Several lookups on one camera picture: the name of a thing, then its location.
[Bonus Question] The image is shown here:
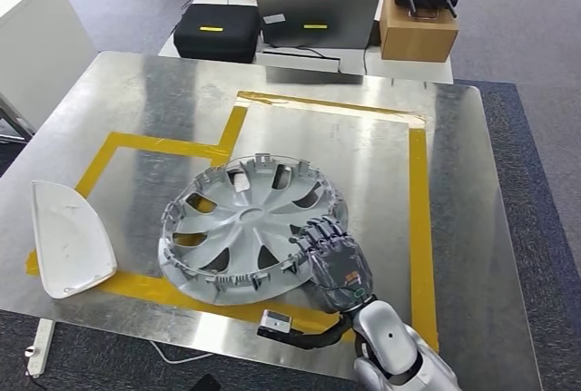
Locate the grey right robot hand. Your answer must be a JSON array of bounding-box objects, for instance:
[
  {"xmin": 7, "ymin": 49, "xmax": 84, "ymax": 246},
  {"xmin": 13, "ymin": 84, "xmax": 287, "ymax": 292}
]
[{"xmin": 290, "ymin": 215, "xmax": 375, "ymax": 316}]

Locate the grey plastic wheel cover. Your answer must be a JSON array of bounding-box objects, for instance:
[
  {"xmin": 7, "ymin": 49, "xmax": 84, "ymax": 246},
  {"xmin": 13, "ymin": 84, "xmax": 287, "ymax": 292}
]
[{"xmin": 158, "ymin": 153, "xmax": 349, "ymax": 308}]

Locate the white plastic cover part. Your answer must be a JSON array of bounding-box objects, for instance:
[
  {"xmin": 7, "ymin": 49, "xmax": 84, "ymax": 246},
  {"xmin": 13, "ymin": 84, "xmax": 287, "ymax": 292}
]
[{"xmin": 30, "ymin": 181, "xmax": 118, "ymax": 300}]

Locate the wide yellow tape outline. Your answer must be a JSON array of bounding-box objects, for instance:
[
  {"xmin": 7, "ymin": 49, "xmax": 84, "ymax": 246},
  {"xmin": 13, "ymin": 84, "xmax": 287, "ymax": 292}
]
[{"xmin": 25, "ymin": 90, "xmax": 440, "ymax": 354}]

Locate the brown cardboard box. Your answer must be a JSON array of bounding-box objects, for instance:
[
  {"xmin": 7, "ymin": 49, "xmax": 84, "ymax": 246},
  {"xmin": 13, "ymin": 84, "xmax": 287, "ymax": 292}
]
[{"xmin": 379, "ymin": 0, "xmax": 460, "ymax": 64}]

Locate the grey laptop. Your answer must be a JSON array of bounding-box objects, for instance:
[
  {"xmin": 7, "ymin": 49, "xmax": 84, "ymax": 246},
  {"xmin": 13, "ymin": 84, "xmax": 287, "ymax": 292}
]
[{"xmin": 255, "ymin": 0, "xmax": 382, "ymax": 51}]

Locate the black zip case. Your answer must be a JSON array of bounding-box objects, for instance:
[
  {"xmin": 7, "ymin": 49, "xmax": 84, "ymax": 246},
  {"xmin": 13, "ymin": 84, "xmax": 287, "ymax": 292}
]
[{"xmin": 173, "ymin": 3, "xmax": 261, "ymax": 65}]

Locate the white power strip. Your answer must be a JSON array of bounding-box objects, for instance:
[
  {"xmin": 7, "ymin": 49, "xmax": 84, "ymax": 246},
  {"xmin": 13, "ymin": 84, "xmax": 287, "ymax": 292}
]
[{"xmin": 26, "ymin": 318, "xmax": 56, "ymax": 379}]

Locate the grey desk with metal legs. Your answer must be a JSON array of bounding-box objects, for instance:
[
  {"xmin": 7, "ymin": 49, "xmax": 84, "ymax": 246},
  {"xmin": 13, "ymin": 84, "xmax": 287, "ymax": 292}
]
[{"xmin": 0, "ymin": 92, "xmax": 36, "ymax": 144}]

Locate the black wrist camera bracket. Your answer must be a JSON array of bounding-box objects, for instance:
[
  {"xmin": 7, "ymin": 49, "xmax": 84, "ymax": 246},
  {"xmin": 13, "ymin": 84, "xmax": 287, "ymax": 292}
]
[{"xmin": 257, "ymin": 323, "xmax": 354, "ymax": 352}]

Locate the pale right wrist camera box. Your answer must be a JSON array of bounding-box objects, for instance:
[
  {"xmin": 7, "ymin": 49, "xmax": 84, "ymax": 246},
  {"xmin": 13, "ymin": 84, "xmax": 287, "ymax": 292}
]
[{"xmin": 261, "ymin": 309, "xmax": 292, "ymax": 336}]

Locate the dark left wrist camera mount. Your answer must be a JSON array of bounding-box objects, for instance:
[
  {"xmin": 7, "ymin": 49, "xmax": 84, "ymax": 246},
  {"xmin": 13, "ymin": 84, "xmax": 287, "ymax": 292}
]
[{"xmin": 187, "ymin": 373, "xmax": 223, "ymax": 391}]

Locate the white power cable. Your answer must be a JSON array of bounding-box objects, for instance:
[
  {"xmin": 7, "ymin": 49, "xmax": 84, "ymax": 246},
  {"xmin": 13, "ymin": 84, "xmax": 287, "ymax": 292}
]
[{"xmin": 149, "ymin": 339, "xmax": 215, "ymax": 367}]

